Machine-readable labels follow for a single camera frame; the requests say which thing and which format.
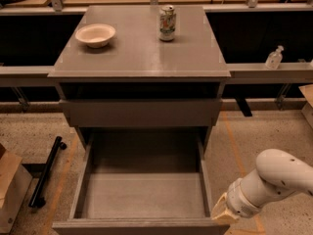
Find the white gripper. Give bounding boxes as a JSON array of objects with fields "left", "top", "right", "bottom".
[{"left": 211, "top": 178, "right": 260, "bottom": 224}]

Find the grey drawer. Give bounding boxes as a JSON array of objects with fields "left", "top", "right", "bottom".
[
  {"left": 60, "top": 99, "right": 221, "bottom": 127},
  {"left": 53, "top": 128, "right": 229, "bottom": 235}
]

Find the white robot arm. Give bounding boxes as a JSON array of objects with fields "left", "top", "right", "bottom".
[{"left": 211, "top": 149, "right": 313, "bottom": 224}]

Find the grey top drawer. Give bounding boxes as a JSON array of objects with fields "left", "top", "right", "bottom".
[{"left": 60, "top": 99, "right": 221, "bottom": 127}]

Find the grey drawer cabinet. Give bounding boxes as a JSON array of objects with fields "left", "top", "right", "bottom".
[{"left": 49, "top": 5, "right": 230, "bottom": 144}]

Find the clear sanitizer bottle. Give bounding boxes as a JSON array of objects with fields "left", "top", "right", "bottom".
[{"left": 265, "top": 45, "right": 284, "bottom": 70}]

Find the black metal bar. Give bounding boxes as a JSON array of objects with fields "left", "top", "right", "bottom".
[{"left": 28, "top": 136, "right": 67, "bottom": 208}]

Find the green white soda can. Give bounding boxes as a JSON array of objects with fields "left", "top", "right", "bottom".
[{"left": 159, "top": 5, "right": 176, "bottom": 41}]

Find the brown cardboard box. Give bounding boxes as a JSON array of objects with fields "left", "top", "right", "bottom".
[{"left": 0, "top": 144, "right": 32, "bottom": 235}]

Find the white paper bowl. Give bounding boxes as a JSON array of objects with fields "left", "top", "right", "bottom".
[{"left": 75, "top": 23, "right": 116, "bottom": 48}]

